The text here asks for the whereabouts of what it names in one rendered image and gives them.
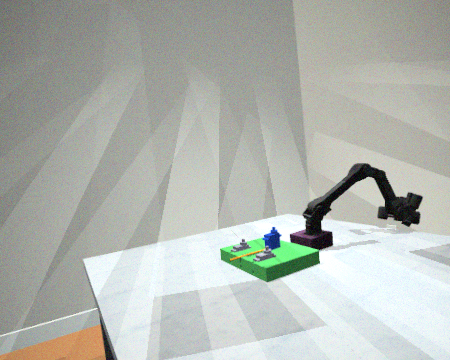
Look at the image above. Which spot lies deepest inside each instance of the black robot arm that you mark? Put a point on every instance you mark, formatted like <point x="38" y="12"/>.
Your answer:
<point x="402" y="207"/>

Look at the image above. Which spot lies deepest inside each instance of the green flat deck plate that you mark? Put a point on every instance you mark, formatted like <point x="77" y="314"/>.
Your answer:
<point x="270" y="265"/>

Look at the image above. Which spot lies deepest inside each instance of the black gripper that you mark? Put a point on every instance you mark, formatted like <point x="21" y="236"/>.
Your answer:
<point x="382" y="214"/>

